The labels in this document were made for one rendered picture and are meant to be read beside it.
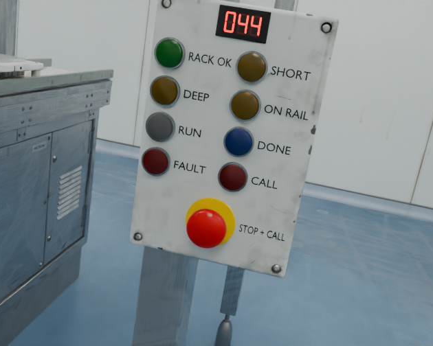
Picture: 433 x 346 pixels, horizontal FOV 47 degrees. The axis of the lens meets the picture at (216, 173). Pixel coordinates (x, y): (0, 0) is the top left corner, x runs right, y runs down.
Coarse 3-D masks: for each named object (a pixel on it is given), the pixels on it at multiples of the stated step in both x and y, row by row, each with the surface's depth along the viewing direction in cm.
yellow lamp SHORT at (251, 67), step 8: (248, 56) 46; (256, 56) 46; (240, 64) 46; (248, 64) 46; (256, 64) 46; (264, 64) 46; (240, 72) 46; (248, 72) 46; (256, 72) 46; (264, 72) 46; (248, 80) 46; (256, 80) 46
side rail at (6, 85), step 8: (80, 72) 174; (88, 72) 178; (96, 72) 185; (104, 72) 193; (112, 72) 200; (0, 80) 129; (8, 80) 132; (16, 80) 136; (24, 80) 140; (32, 80) 144; (40, 80) 148; (48, 80) 152; (56, 80) 157; (64, 80) 162; (72, 80) 168; (80, 80) 174; (88, 80) 180; (0, 88) 129; (8, 88) 133; (16, 88) 137; (24, 88) 140; (32, 88) 144
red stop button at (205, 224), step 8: (192, 216) 48; (200, 216) 48; (208, 216) 48; (216, 216) 48; (192, 224) 48; (200, 224) 48; (208, 224) 48; (216, 224) 48; (224, 224) 48; (192, 232) 48; (200, 232) 48; (208, 232) 48; (216, 232) 48; (224, 232) 48; (192, 240) 49; (200, 240) 49; (208, 240) 48; (216, 240) 48; (208, 248) 49
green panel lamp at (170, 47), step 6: (162, 42) 47; (168, 42) 47; (174, 42) 47; (162, 48) 47; (168, 48) 47; (174, 48) 47; (180, 48) 47; (156, 54) 47; (162, 54) 47; (168, 54) 47; (174, 54) 47; (180, 54) 47; (162, 60) 47; (168, 60) 47; (174, 60) 47; (180, 60) 47; (168, 66) 47; (174, 66) 47
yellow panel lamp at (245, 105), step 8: (240, 96) 47; (248, 96) 46; (232, 104) 47; (240, 104) 47; (248, 104) 47; (256, 104) 47; (232, 112) 47; (240, 112) 47; (248, 112) 47; (256, 112) 47
